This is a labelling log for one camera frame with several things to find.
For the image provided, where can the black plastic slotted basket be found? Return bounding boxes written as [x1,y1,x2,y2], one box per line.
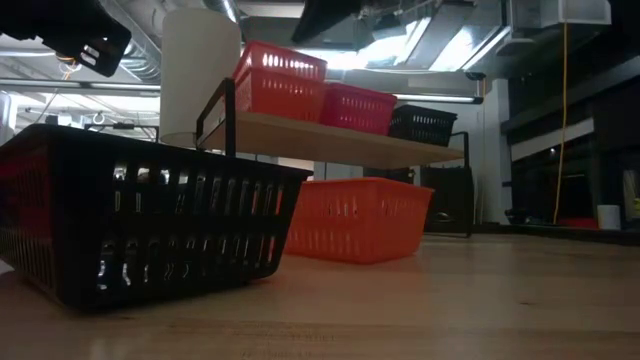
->
[388,103,459,148]
[0,123,314,312]

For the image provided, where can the wooden shelf with black frame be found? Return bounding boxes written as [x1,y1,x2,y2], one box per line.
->
[195,77,474,239]

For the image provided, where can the white paper cup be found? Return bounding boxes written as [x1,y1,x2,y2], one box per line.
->
[597,204,622,231]

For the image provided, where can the black workbench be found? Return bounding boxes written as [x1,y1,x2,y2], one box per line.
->
[499,49,640,246]

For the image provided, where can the orange plastic slotted basket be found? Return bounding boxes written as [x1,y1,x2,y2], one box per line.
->
[233,67,329,124]
[284,177,435,265]

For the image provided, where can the ceiling light tube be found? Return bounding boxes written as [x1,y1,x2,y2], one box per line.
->
[394,93,484,105]

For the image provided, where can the hanging yellow cable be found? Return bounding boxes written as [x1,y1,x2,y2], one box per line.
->
[552,22,570,225]

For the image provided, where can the red plastic slotted basket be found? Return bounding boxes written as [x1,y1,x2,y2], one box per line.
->
[233,40,329,82]
[319,82,399,136]

